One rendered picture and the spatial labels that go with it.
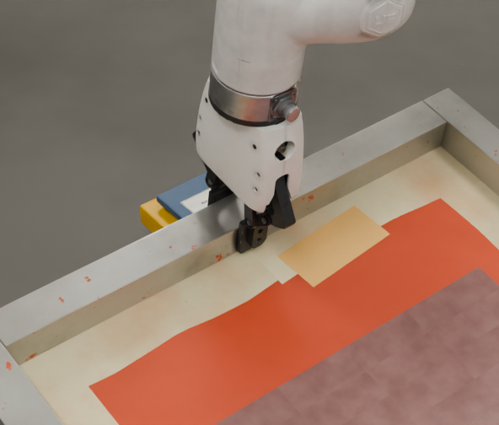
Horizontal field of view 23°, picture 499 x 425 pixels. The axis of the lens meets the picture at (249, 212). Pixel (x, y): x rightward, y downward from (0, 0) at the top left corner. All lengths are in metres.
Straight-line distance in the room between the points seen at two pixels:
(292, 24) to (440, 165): 0.37
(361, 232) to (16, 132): 2.11
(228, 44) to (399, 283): 0.31
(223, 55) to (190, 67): 2.44
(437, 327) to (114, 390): 0.30
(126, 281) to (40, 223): 1.86
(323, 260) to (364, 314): 0.07
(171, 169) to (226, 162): 1.98
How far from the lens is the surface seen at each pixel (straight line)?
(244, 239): 1.12
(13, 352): 1.04
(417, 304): 1.13
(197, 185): 1.45
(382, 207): 1.21
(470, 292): 1.16
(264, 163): 1.02
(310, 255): 1.15
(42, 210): 2.96
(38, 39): 3.58
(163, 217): 1.43
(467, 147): 1.25
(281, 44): 0.95
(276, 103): 0.99
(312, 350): 1.08
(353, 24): 0.96
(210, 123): 1.06
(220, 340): 1.08
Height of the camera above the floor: 1.88
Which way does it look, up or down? 40 degrees down
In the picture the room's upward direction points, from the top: straight up
